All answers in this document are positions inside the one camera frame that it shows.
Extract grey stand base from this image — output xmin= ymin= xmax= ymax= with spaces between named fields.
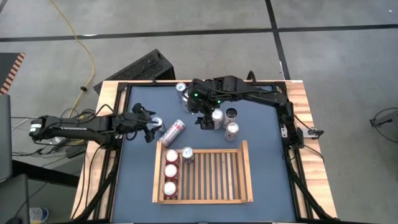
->
xmin=369 ymin=108 xmax=398 ymax=127

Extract black mesh computer case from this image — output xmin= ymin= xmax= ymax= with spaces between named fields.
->
xmin=93 ymin=49 xmax=177 ymax=94

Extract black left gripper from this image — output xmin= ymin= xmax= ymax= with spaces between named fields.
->
xmin=118 ymin=103 xmax=156 ymax=143

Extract yellow extension cable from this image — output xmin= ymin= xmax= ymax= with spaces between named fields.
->
xmin=49 ymin=0 xmax=96 ymax=147

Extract wooden slatted shelf tray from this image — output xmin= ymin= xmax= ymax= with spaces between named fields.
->
xmin=151 ymin=139 xmax=254 ymax=205

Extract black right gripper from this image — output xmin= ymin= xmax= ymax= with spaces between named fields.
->
xmin=186 ymin=78 xmax=224 ymax=130

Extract black cable loop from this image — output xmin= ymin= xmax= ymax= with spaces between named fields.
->
xmin=369 ymin=107 xmax=398 ymax=162

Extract white blue container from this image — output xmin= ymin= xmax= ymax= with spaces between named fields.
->
xmin=29 ymin=207 xmax=50 ymax=224

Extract blue silver Red Bull can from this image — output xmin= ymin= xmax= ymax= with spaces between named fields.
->
xmin=182 ymin=146 xmax=195 ymax=164
xmin=175 ymin=82 xmax=187 ymax=101
xmin=151 ymin=116 xmax=167 ymax=136

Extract blue table mat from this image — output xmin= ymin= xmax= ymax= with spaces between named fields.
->
xmin=111 ymin=84 xmax=298 ymax=223

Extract black mat with striped edge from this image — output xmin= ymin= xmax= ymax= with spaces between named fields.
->
xmin=0 ymin=52 xmax=26 ymax=95

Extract black base beam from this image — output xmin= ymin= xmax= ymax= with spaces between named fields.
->
xmin=11 ymin=159 xmax=81 ymax=189

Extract grey panel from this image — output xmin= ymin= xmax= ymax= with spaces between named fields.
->
xmin=0 ymin=93 xmax=12 ymax=183

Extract red can sideways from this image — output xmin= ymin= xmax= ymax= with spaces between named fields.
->
xmin=158 ymin=119 xmax=186 ymax=147

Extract white Celsius drink can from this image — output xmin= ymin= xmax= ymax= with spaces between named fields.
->
xmin=222 ymin=107 xmax=239 ymax=127

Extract black metal table frame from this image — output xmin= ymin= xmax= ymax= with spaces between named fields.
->
xmin=73 ymin=79 xmax=335 ymax=224

